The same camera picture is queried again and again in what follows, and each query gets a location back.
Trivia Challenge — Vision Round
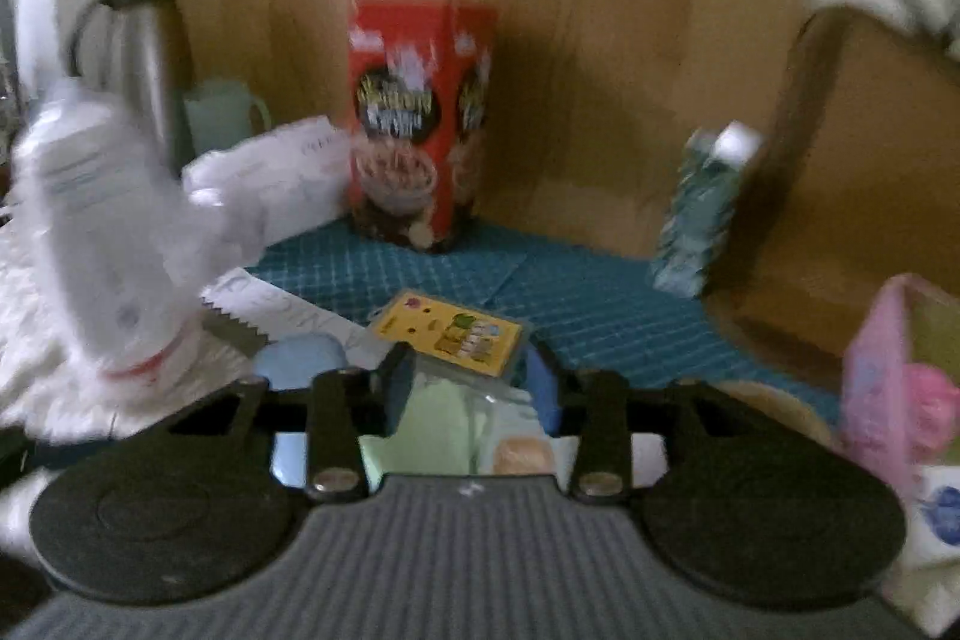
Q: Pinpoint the green drink carton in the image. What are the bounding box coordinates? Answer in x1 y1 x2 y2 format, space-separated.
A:
649 120 764 300

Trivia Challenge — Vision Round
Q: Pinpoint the crumpled clear plastic bag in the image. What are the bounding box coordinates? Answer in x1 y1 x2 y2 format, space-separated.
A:
182 115 355 253

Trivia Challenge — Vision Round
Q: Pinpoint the pink tin box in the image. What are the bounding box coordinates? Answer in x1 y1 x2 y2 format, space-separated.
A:
838 272 960 498

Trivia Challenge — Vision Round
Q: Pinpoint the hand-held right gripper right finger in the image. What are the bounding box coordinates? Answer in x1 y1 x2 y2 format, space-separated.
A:
527 342 755 500

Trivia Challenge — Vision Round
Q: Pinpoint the yellow card box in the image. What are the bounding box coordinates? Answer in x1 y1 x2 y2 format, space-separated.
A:
367 289 526 380

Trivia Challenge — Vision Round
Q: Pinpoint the tall white plastic pack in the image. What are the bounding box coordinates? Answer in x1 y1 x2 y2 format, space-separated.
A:
11 77 215 380

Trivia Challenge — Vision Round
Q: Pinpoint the teal checked mat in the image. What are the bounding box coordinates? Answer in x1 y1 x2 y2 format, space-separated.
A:
244 218 841 423

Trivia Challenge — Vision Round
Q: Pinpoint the pink fluffy cloth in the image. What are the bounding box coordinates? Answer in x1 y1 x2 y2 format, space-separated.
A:
900 362 960 450

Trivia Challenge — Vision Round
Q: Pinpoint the red cereal box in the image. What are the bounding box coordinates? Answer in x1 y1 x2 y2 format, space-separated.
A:
346 0 500 255

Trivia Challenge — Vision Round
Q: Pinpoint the wooden board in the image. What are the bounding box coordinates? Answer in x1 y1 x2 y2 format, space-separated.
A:
150 0 812 260

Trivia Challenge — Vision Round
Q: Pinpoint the brown woven chair back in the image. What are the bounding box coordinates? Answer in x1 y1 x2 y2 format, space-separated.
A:
705 4 960 390

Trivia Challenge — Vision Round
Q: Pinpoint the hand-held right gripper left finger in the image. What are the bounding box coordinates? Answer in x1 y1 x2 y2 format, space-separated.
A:
169 342 417 500

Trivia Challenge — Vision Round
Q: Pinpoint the flat white cotton pack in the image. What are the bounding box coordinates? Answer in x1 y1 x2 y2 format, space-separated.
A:
201 267 392 372

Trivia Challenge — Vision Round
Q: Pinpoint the stainless steel thermos jug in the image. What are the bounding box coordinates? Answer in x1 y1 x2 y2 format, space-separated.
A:
66 0 197 176

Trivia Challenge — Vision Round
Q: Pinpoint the small white tissue pack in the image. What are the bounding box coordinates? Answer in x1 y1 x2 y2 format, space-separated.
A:
881 460 960 635

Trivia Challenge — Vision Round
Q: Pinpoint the light green cup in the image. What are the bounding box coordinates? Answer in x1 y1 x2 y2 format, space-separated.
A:
182 77 272 172

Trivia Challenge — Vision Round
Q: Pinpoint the light green cloth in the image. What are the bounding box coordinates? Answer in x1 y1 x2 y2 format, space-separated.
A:
358 377 496 477

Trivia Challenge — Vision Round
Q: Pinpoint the blue plastic case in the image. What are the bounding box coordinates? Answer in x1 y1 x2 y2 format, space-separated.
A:
251 334 347 487

